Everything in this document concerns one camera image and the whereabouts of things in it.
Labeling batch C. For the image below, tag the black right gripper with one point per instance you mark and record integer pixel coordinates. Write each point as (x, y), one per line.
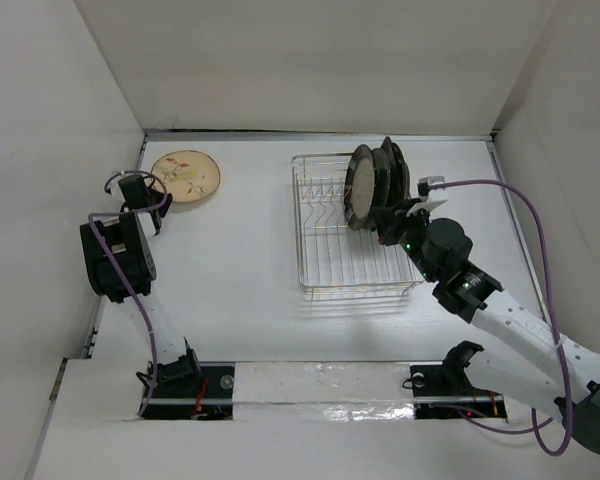
(394, 221)

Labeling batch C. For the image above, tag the grey reindeer plate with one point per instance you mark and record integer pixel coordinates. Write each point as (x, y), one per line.
(382, 178)

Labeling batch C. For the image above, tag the black square floral plate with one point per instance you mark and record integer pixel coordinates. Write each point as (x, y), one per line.
(396, 193)

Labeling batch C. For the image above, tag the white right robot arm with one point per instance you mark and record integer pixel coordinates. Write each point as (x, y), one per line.
(557, 376)

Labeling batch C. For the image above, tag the beige bird pattern plate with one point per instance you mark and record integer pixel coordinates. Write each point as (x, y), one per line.
(189, 175)

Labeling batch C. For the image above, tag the striped rim cream plate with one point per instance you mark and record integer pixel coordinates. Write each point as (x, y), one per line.
(359, 187)

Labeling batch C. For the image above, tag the wire dish rack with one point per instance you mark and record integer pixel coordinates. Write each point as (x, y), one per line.
(335, 262)

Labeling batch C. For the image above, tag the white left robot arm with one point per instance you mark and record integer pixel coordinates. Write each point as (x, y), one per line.
(120, 267)

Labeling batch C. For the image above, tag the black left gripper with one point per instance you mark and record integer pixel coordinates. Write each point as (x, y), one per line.
(165, 200)

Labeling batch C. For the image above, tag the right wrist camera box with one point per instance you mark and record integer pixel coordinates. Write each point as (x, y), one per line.
(432, 194)

